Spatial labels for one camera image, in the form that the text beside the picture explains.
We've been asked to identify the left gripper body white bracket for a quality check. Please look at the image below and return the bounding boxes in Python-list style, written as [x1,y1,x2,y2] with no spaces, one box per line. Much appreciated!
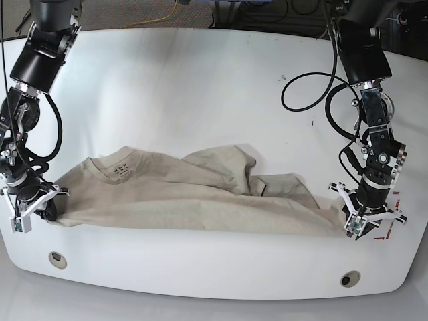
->
[328,182,407,224]

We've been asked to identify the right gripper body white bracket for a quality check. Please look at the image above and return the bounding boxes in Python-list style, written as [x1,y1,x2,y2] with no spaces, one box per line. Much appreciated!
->
[1,184,70,217]

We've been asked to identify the beige t-shirt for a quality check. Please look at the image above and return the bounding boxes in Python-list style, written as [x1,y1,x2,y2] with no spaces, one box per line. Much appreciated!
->
[54,146,346,238]

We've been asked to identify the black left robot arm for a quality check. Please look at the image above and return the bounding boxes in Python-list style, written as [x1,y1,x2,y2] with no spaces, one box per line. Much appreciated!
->
[304,1,407,239]

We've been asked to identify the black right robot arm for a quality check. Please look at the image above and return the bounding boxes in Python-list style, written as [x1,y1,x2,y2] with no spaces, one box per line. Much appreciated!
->
[1,1,82,221]

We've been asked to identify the red tape rectangle marking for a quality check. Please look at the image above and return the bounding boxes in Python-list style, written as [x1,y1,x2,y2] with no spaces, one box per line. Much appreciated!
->
[371,190,403,241]

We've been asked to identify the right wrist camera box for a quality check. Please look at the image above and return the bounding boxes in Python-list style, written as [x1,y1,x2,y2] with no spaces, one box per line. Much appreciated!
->
[10,216,32,233]

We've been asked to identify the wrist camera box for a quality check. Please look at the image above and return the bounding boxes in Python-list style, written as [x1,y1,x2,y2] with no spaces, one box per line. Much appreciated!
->
[344,214,366,236]
[10,216,32,233]

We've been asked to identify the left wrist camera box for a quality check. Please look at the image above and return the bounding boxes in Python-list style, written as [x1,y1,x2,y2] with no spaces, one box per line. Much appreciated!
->
[344,214,366,236]

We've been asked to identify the left table cable grommet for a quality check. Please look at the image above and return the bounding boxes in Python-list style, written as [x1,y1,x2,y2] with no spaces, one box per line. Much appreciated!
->
[48,252,67,270]

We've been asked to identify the table cable grommet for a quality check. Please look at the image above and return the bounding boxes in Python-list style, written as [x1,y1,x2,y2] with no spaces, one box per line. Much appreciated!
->
[340,270,361,288]
[48,252,67,270]

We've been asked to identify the right table cable grommet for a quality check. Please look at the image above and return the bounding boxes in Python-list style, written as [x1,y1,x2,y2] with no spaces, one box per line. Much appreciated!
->
[340,270,361,288]

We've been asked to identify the yellow cable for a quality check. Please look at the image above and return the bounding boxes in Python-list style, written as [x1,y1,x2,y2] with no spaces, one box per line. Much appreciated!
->
[122,0,178,29]

